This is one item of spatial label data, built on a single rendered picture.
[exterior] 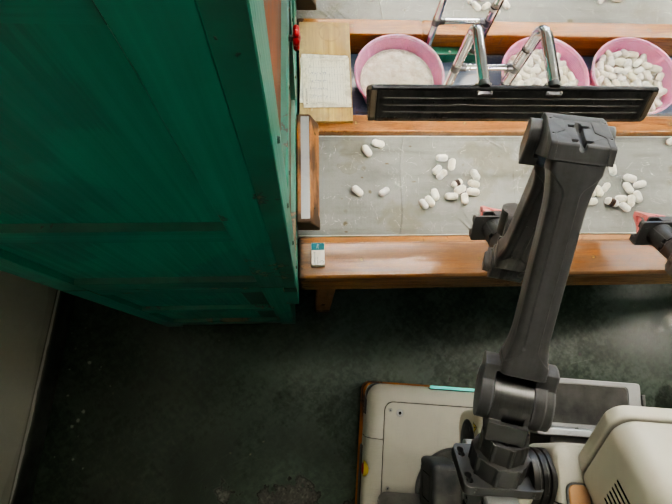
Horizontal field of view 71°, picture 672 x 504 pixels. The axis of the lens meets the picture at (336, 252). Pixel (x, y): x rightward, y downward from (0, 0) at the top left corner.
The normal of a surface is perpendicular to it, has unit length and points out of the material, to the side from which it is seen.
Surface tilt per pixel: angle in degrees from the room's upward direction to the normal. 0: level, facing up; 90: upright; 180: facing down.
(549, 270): 35
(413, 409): 0
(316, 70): 0
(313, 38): 0
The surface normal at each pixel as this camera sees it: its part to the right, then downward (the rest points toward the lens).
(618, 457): -1.00, -0.08
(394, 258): 0.05, -0.25
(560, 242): -0.25, 0.26
